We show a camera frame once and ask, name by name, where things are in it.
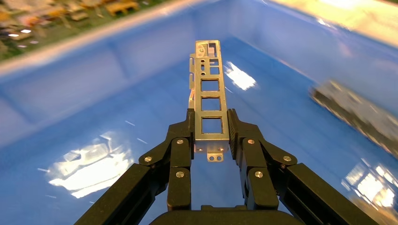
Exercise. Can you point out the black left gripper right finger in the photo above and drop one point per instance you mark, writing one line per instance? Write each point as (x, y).
(280, 174)

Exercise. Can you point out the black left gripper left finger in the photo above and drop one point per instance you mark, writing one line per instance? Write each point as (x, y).
(149, 174)

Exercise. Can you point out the silver ladder shaped metal bracket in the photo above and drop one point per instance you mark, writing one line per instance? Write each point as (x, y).
(211, 93)

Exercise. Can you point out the blue plastic bin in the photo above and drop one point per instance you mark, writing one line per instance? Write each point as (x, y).
(93, 108)

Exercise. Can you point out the dark hollow metal bracket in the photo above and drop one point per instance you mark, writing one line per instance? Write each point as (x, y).
(357, 115)

